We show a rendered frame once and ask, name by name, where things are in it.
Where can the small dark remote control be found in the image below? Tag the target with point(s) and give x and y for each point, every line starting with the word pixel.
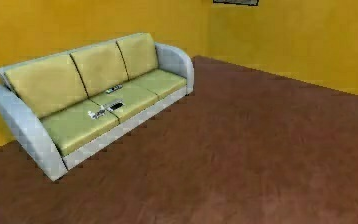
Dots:
pixel 114 88

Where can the dark framed wall picture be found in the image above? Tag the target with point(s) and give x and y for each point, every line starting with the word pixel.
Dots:
pixel 235 2

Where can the white remote control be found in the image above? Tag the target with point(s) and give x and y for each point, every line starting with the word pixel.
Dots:
pixel 97 113

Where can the black and silver remote control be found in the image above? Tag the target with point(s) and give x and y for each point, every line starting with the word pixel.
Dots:
pixel 114 106

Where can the grey sofa with green cushions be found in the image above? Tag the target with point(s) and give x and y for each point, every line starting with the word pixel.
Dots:
pixel 70 126

